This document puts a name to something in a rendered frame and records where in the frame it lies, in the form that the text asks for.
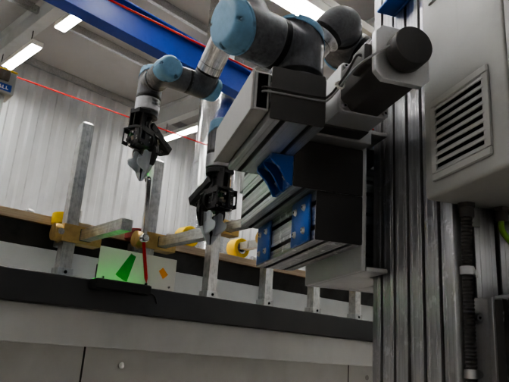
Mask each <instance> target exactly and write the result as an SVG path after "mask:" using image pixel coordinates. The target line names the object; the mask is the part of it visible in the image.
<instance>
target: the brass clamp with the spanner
mask: <svg viewBox="0 0 509 382"><path fill-rule="evenodd" d="M142 234H143V232H142V231H138V230H136V231H134V232H133V234H132V236H131V240H130V242H131V245H132V246H133V247H136V249H141V248H142V242H141V241H140V240H139V237H140V235H142ZM147 234H148V235H149V241H148V242H146V243H145V247H146V248H147V249H153V250H154V252H157V253H161V254H165V255H168V254H173V253H175V250H176V247H175V246H174V247H170V248H163V247H159V246H158V240H159V237H161V236H165V235H162V234H158V233H152V232H148V231H147Z"/></svg>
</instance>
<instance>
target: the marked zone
mask: <svg viewBox="0 0 509 382"><path fill-rule="evenodd" d="M135 259H136V256H134V255H133V254H132V253H131V255H130V256H129V257H128V259H127V260H126V261H125V262H124V263H123V265H122V266H121V268H120V269H119V270H118V272H117V273H116V275H117V276H118V277H119V278H120V279H122V280H125V281H127V279H128V277H129V275H130V272H131V269H132V266H133V263H134V261H135Z"/></svg>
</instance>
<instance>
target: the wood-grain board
mask: <svg viewBox="0 0 509 382"><path fill-rule="evenodd" d="M0 216H2V217H7V218H13V219H18V220H22V221H28V222H32V223H36V224H43V225H47V226H52V224H51V220H52V217H51V216H48V215H43V214H37V213H33V212H30V211H23V210H20V209H16V208H9V207H5V206H1V205H0ZM78 226H81V227H93V226H94V225H90V224H84V223H80V222H79V225H78ZM124 235H125V233H122V234H119V235H116V236H110V237H107V238H111V239H115V240H122V241H125V242H129V243H130V241H127V240H125V239H124ZM175 252H181V253H185V254H189V255H196V256H200V257H205V249H200V248H196V247H192V246H186V245H181V246H176V250H175ZM219 261H225V262H229V263H233V264H238V265H244V266H249V267H253V268H259V267H256V260H253V259H249V258H243V257H239V256H234V255H228V254H224V253H221V252H220V253H219ZM273 271H274V272H278V273H282V274H289V275H293V276H297V277H304V278H305V271H303V270H299V269H296V270H294V271H286V270H279V269H273Z"/></svg>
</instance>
